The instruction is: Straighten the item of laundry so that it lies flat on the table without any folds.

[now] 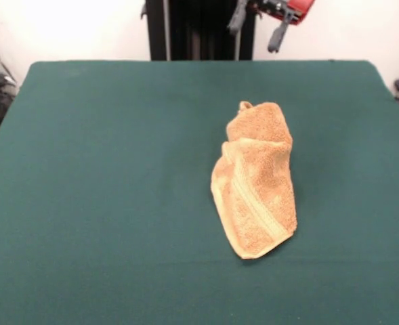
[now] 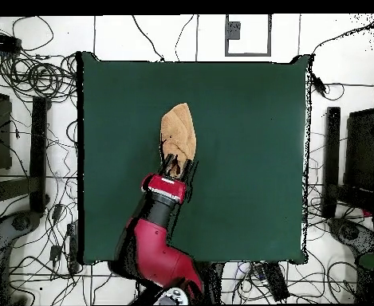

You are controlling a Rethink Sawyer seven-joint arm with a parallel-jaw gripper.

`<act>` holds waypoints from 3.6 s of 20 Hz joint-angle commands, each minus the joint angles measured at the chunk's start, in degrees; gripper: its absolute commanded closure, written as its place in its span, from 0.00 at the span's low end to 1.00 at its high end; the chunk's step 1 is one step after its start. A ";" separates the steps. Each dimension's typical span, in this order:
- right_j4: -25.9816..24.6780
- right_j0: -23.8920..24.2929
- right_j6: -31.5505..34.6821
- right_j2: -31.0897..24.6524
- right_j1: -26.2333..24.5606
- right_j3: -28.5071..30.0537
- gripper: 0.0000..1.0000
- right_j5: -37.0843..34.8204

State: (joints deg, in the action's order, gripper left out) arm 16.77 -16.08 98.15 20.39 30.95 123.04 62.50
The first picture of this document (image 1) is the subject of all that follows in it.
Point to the orange terry towel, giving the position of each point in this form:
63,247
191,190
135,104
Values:
256,189

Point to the dark green table cloth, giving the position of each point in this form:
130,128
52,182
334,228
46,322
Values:
101,203

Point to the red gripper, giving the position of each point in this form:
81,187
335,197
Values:
300,8

